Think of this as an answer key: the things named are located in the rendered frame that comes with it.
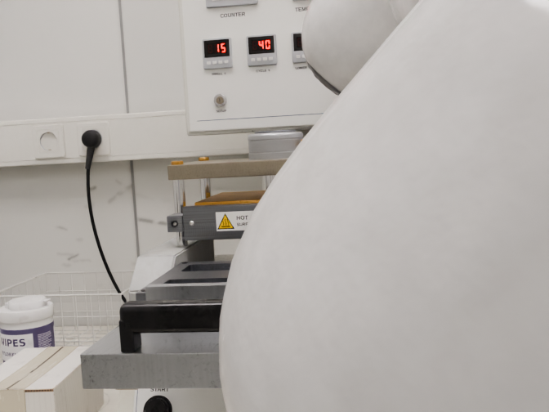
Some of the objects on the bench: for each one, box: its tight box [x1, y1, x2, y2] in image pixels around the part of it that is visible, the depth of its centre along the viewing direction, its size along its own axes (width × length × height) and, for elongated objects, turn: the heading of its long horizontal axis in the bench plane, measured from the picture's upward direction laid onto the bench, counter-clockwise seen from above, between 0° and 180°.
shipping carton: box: [0, 346, 104, 412], centre depth 96 cm, size 19×13×9 cm
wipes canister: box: [0, 295, 56, 363], centre depth 113 cm, size 9×9×15 cm
